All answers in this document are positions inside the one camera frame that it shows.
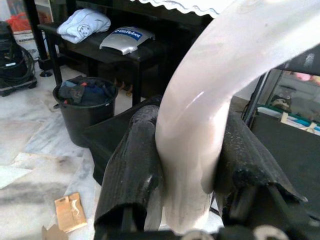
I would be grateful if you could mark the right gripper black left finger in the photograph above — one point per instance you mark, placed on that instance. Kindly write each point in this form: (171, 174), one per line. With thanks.
(130, 162)

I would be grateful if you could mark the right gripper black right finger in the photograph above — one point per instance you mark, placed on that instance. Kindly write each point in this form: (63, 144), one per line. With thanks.
(250, 170)

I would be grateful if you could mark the black box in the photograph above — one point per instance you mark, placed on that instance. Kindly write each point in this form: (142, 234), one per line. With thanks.
(110, 135)

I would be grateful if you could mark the black plastic bucket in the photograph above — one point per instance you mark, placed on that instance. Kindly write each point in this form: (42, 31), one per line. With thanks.
(85, 122)

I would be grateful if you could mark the brown paper card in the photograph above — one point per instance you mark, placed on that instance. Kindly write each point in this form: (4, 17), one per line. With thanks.
(71, 211)

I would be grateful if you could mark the glass display cabinet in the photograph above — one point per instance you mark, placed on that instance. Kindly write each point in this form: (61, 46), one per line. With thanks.
(295, 100)

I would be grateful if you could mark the dark clothes bundle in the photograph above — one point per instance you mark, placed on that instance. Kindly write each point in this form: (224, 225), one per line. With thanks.
(85, 92)

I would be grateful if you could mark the black piano bench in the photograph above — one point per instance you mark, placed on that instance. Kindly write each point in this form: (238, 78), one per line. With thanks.
(142, 53)

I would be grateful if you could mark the silver robot shell panel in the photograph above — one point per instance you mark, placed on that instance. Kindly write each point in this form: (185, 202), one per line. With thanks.
(127, 38)

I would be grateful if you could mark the light blue folded garment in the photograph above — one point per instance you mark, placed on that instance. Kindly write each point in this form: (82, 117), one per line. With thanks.
(82, 25)

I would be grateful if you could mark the black piano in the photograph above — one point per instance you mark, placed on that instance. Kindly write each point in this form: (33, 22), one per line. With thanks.
(125, 11)

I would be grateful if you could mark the white printed carton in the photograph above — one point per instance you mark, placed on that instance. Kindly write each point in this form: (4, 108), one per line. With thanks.
(25, 42)

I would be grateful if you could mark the white scalloped lace cloth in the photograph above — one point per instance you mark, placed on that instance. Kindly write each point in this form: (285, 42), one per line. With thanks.
(175, 6)

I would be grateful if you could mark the red mesh bag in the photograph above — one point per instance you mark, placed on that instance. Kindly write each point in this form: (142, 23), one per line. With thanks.
(18, 21)

